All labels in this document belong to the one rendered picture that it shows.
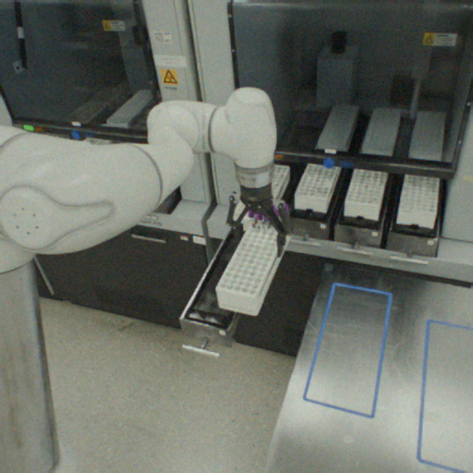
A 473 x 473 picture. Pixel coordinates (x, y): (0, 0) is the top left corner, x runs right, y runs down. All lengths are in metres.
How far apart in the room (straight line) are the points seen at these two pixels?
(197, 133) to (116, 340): 1.46
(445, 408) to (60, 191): 0.87
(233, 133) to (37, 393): 0.60
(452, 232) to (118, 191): 1.19
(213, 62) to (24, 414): 1.00
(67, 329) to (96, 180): 1.96
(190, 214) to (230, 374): 0.75
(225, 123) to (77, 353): 1.56
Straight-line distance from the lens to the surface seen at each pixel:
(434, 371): 1.17
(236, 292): 1.15
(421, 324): 1.24
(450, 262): 1.54
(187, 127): 1.05
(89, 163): 0.56
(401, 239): 1.50
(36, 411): 0.84
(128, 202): 0.57
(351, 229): 1.50
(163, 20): 1.46
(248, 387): 2.08
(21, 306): 0.73
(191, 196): 1.73
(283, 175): 1.61
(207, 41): 1.42
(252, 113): 1.01
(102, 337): 2.38
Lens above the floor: 1.76
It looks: 41 degrees down
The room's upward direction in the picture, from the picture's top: 6 degrees counter-clockwise
